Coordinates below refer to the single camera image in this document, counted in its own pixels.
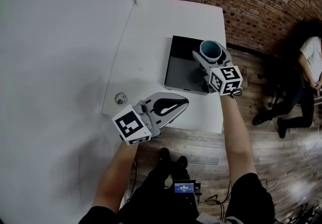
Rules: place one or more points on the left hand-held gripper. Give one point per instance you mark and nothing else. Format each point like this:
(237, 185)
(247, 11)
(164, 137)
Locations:
(130, 123)

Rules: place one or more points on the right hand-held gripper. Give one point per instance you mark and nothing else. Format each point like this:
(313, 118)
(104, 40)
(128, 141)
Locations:
(226, 79)

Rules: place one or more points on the grey cup with teal inside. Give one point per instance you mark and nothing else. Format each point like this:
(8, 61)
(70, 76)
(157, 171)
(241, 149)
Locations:
(210, 50)

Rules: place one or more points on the person's right forearm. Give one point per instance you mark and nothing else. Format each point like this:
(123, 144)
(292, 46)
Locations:
(235, 137)

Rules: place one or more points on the person's left forearm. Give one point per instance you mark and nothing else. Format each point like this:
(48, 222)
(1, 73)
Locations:
(118, 172)

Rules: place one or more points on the black flat box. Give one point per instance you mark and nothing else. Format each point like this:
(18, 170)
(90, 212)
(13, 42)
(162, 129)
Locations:
(182, 69)

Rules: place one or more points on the person's left black shoe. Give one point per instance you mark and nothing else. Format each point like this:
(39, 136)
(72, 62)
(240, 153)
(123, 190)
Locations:
(164, 155)

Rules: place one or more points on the person's black shoe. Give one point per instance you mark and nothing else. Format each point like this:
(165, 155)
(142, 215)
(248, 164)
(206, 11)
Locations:
(182, 161)
(164, 155)

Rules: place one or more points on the person's right black shoe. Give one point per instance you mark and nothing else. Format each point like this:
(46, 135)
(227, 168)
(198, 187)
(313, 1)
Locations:
(182, 161)

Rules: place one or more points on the black office chair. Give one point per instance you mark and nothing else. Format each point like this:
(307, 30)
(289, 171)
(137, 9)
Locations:
(273, 92)

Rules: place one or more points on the small device with blue screen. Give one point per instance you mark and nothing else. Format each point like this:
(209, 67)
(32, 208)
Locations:
(184, 187)

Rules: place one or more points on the person's black trousers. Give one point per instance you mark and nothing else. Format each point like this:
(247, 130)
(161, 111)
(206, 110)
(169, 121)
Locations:
(156, 197)

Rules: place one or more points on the person's black shirt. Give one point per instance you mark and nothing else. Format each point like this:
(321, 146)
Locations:
(251, 197)

